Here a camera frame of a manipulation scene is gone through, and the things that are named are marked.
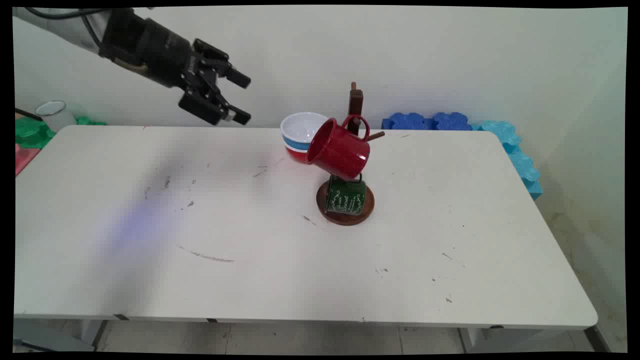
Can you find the green enamel mug white print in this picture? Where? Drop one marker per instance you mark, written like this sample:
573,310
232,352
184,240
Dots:
347,197

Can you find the grey table leg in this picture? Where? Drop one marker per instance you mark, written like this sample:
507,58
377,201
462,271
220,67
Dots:
92,334
475,339

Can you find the white bowl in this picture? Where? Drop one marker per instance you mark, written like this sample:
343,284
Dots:
302,127

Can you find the red bowl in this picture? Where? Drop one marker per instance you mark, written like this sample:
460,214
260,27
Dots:
299,156

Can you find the red foam mat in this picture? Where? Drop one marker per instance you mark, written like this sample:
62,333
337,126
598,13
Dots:
24,157

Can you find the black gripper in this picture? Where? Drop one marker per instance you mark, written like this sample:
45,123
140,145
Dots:
150,47

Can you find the green foam mat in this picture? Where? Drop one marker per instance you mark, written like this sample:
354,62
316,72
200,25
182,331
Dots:
32,132

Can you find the dark wooden mug tree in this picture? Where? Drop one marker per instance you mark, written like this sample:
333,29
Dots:
356,105

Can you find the light blue foam mat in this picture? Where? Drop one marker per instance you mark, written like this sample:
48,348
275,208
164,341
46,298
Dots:
500,132
535,190
524,167

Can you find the white enamel mug dark rim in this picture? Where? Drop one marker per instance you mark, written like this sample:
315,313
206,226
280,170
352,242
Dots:
56,116

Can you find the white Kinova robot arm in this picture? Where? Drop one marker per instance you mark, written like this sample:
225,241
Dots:
60,30

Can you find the dark blue foam mat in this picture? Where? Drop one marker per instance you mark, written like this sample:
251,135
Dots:
407,121
451,121

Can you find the red enamel mug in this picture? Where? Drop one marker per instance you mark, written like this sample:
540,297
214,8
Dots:
340,150

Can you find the blue bowl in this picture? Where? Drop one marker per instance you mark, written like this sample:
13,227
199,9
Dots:
295,145

